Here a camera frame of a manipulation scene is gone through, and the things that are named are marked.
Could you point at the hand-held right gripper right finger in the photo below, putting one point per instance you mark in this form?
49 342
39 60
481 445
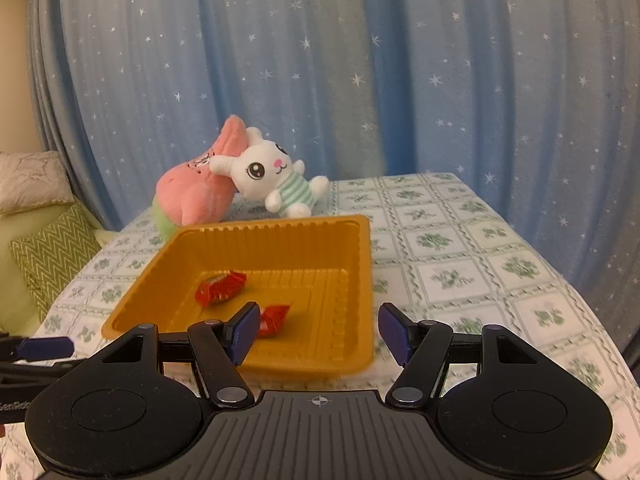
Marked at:
395 332

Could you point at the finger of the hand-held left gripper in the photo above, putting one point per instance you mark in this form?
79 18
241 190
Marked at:
30 369
45 348

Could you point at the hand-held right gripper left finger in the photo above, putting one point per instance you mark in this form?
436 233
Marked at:
245 332

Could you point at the red candy with white print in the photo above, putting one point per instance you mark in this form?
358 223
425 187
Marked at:
220 287

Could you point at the orange plastic tray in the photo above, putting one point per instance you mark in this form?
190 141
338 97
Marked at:
300 255

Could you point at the green zigzag pillow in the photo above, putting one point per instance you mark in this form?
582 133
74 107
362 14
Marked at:
55 255

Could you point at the pink starfish plush toy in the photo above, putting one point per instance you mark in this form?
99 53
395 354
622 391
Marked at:
195 195

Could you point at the white bunny plush toy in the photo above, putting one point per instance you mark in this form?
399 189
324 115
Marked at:
260 170

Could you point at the cream pillow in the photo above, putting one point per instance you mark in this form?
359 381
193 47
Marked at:
30 180

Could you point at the blue star-print curtain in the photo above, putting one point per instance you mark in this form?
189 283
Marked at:
350 60

